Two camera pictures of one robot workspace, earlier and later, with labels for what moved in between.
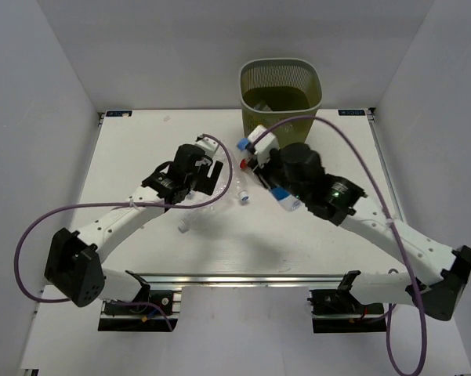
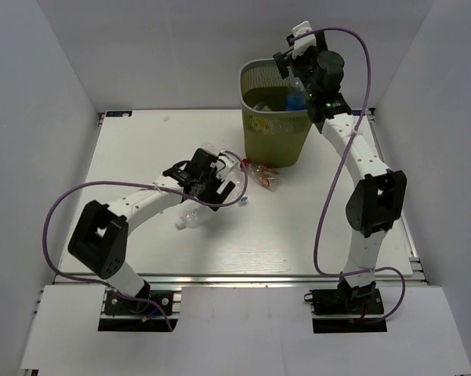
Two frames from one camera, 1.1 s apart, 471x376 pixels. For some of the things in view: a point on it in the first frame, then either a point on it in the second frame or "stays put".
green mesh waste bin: x=273 y=90 stays put
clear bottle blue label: x=284 y=200 to x=296 y=95
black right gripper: x=263 y=172 to x=284 y=60
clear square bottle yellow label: x=262 y=106 to x=262 y=125
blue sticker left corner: x=118 y=113 stays put
